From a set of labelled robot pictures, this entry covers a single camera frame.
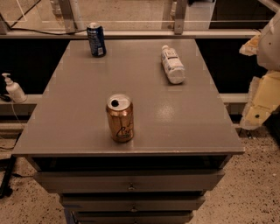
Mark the grey drawer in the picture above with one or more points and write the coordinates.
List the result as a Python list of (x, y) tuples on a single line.
[(129, 181), (133, 218), (133, 203)]

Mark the top grey drawer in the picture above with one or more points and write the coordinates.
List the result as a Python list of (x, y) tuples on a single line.
[(129, 181)]

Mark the orange soda can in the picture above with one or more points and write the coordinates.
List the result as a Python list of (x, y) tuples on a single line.
[(119, 110)]

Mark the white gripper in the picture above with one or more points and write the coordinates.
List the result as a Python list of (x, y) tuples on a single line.
[(270, 46)]

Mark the metal frame post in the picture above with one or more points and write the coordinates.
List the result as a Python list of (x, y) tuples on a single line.
[(71, 14), (179, 16)]

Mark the black stand leg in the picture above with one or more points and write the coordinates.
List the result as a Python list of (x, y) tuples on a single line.
[(6, 166)]

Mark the metal frame post left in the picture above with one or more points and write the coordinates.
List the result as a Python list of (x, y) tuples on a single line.
[(71, 14)]

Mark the white pump dispenser bottle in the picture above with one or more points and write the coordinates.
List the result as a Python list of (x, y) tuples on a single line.
[(15, 91)]

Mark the metal frame post right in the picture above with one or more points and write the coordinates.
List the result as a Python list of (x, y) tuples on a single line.
[(179, 16)]

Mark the grey drawer cabinet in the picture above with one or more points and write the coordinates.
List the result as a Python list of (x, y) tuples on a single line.
[(120, 144)]

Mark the blue pepsi can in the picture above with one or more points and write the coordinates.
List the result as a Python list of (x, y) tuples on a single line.
[(96, 39)]

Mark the white plastic bottle lying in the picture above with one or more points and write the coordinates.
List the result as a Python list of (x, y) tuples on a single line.
[(173, 67)]

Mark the bottom grey drawer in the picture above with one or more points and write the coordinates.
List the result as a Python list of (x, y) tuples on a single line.
[(133, 218)]

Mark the middle grey drawer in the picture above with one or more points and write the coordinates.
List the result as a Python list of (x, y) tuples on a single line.
[(133, 203)]

